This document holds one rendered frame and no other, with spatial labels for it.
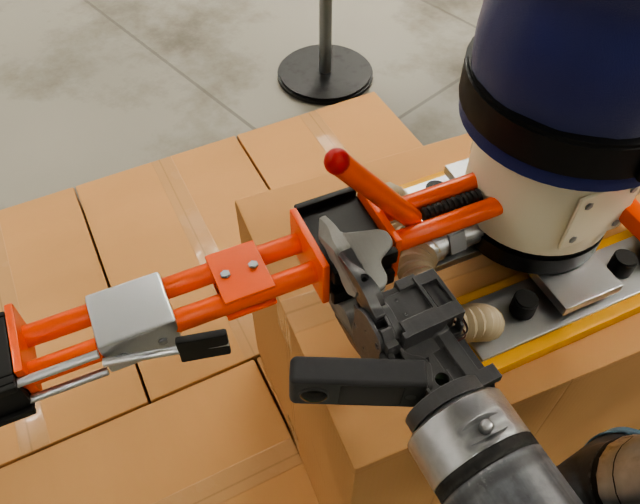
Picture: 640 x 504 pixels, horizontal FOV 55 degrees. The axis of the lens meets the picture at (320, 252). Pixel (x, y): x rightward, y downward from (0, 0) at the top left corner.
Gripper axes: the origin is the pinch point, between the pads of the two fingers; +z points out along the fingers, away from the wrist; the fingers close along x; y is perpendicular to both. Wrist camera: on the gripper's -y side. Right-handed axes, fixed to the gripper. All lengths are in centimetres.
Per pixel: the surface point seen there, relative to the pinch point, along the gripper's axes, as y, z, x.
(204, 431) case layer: -16, 11, -53
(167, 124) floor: 14, 159, -110
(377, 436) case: -0.9, -15.3, -12.5
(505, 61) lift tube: 16.7, -1.0, 17.7
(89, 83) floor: -7, 199, -111
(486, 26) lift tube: 17.7, 3.2, 18.4
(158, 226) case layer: -9, 59, -54
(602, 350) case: 26.6, -17.9, -12.4
